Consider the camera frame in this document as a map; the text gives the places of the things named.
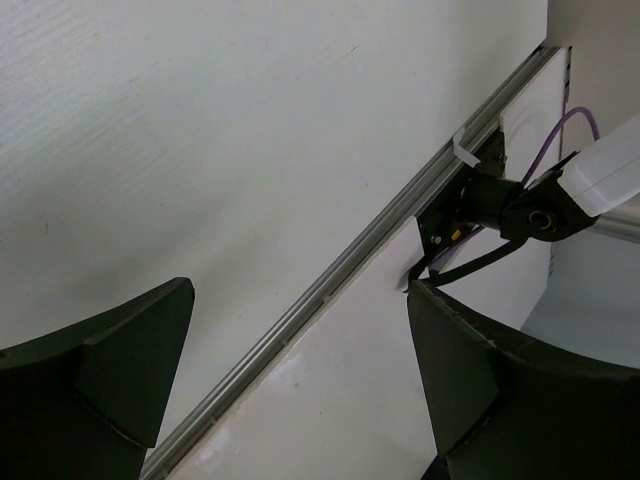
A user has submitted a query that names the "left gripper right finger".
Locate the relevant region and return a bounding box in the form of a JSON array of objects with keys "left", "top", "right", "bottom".
[{"left": 407, "top": 280, "right": 639, "bottom": 479}]

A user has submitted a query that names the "aluminium table rail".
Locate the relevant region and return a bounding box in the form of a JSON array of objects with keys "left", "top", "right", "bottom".
[{"left": 139, "top": 44, "right": 564, "bottom": 480}]

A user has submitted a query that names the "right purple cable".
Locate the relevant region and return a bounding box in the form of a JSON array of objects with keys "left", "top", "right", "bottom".
[{"left": 429, "top": 105, "right": 604, "bottom": 269}]

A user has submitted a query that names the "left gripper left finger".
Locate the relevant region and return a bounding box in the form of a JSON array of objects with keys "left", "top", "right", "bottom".
[{"left": 1, "top": 277, "right": 194, "bottom": 479}]

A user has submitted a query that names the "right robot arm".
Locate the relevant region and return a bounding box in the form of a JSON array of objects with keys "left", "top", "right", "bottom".
[{"left": 458, "top": 116, "right": 639, "bottom": 244}]

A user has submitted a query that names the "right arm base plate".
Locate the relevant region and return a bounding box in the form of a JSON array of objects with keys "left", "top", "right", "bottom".
[{"left": 406, "top": 129, "right": 525, "bottom": 287}]

